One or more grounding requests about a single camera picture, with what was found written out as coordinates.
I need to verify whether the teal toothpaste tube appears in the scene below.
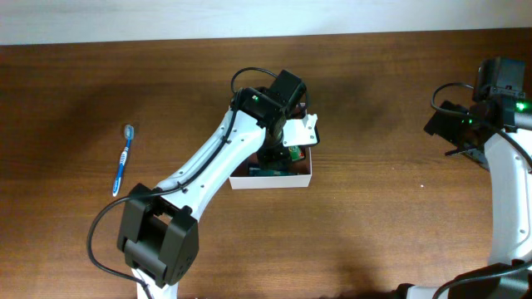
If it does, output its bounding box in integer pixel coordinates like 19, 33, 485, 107
248, 167, 294, 177

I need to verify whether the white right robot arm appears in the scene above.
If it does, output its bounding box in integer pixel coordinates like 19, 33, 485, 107
392, 57, 531, 299

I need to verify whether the white cardboard box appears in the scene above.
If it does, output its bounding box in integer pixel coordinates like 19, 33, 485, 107
229, 138, 313, 189

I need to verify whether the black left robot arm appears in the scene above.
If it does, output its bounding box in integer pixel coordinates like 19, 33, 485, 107
117, 70, 319, 298

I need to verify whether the blue white toothbrush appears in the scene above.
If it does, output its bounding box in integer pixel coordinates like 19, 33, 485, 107
112, 125, 135, 197

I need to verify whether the green white Dettol soap box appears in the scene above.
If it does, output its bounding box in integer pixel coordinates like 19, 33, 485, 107
288, 145, 306, 163

